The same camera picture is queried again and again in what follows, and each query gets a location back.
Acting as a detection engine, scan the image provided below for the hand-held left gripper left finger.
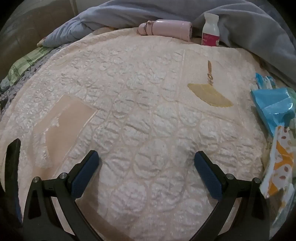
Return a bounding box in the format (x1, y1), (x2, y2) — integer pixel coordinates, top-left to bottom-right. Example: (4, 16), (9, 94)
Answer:
(23, 150), (102, 241)

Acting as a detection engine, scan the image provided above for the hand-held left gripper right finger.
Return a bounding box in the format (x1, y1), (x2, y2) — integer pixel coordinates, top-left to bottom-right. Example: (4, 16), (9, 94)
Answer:
(194, 151), (271, 241)

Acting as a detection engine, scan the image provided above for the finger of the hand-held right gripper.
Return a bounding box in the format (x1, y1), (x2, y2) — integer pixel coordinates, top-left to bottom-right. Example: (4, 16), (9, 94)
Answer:
(5, 138), (23, 223)

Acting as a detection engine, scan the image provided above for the orange and white patterned wrapper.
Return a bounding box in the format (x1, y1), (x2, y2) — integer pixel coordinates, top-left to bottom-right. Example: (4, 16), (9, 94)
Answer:
(260, 126), (295, 198)

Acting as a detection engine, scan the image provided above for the pink quilted blanket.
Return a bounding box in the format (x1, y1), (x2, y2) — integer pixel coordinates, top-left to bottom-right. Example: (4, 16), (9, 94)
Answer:
(0, 27), (278, 241)

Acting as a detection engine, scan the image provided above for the blue plastic wrapper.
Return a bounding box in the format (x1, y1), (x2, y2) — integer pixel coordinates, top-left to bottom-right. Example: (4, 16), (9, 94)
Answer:
(251, 87), (296, 137)

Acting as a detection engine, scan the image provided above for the green plaid cloth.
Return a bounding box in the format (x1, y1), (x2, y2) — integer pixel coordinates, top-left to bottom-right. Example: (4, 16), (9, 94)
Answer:
(6, 46), (55, 86)

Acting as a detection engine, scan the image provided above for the white and blue packet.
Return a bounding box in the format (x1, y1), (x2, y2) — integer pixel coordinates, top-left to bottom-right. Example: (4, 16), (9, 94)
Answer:
(254, 72), (277, 90)

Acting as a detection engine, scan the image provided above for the brown padded headboard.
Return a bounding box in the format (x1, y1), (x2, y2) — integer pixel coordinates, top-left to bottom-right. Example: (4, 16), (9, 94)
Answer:
(0, 0), (79, 79)

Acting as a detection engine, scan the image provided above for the white bottle with pink label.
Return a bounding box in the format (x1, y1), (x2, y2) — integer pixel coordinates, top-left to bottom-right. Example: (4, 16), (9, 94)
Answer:
(202, 12), (220, 47)

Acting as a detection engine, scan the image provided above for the pink insulated bottle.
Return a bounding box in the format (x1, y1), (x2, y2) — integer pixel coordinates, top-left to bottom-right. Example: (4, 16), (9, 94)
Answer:
(138, 20), (193, 42)

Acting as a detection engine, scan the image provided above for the blue-grey duvet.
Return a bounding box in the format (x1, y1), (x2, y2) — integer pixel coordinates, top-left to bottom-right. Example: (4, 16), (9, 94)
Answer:
(43, 0), (296, 81)

